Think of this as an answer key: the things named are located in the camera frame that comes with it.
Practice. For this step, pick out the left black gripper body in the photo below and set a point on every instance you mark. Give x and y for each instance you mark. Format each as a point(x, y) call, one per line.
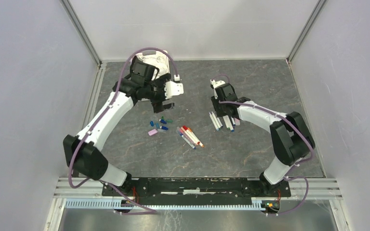
point(155, 91)

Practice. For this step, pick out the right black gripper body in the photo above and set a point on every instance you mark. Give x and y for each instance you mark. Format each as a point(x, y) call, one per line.
point(218, 107)

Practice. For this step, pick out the white crumpled cloth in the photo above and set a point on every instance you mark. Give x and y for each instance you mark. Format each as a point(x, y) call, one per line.
point(158, 60)

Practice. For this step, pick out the blue cap white marker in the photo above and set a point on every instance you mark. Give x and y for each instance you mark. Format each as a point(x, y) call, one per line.
point(228, 123)
point(218, 121)

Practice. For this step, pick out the white plastic basket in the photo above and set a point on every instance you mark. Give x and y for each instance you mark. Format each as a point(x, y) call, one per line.
point(150, 77)

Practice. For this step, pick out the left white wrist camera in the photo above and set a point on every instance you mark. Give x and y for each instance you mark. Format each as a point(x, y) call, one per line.
point(173, 89)

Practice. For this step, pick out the green cap white marker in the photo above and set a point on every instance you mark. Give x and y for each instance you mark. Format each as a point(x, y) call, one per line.
point(214, 121)

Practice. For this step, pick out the red cap white marker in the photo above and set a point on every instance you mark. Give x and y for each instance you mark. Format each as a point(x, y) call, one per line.
point(193, 136)

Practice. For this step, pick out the white slotted cable duct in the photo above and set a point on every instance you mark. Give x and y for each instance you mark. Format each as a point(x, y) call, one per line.
point(76, 203)

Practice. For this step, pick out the black mounting base plate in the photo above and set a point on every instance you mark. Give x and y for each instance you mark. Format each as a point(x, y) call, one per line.
point(202, 191)

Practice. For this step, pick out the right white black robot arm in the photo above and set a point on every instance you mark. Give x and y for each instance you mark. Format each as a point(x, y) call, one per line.
point(291, 139)

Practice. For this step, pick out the pink highlighter pen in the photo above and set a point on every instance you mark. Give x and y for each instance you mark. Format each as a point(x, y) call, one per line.
point(237, 121)

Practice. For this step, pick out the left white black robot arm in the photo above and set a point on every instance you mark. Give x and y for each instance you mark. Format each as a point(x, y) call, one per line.
point(83, 151)

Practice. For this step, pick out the pink highlighter cap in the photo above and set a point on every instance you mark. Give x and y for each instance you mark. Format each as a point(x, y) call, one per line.
point(153, 132)

